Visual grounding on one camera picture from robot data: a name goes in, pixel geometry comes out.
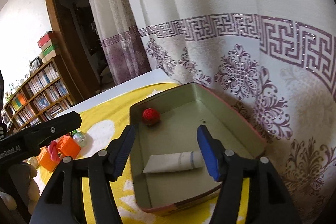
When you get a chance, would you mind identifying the pink knotted toy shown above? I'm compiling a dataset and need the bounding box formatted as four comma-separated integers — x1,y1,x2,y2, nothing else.
47,140,62,164

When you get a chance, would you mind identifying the white skin cleanser tube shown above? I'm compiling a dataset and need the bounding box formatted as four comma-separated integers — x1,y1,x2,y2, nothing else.
142,151,204,173

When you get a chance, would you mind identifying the red yarn ball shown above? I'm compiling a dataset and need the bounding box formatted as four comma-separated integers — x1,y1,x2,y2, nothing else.
142,108,160,126

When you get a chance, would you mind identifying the left white gloved hand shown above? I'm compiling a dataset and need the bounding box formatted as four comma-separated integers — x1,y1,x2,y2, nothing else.
8,162,40,214

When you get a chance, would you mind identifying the orange cube box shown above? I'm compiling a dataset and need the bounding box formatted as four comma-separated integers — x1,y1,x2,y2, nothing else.
56,135,81,159
37,147,58,172

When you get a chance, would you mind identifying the large wooden bookshelf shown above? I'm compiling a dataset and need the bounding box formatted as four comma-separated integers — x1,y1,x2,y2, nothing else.
5,55,83,132

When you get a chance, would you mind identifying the small round glass jar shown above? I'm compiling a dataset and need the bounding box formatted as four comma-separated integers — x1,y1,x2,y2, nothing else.
71,130,87,148

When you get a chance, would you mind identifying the stack of boxes on shelf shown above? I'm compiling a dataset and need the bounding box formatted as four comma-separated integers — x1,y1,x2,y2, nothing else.
38,31,60,64

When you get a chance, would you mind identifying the pink rectangular tin box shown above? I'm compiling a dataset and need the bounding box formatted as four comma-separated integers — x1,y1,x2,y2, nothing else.
130,83,266,215

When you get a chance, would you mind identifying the white purple patterned curtain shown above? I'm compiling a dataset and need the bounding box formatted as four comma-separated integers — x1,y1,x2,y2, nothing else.
89,0,335,223

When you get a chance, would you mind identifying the brown wooden door frame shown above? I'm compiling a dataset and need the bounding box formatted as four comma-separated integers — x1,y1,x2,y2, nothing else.
45,0,99,103

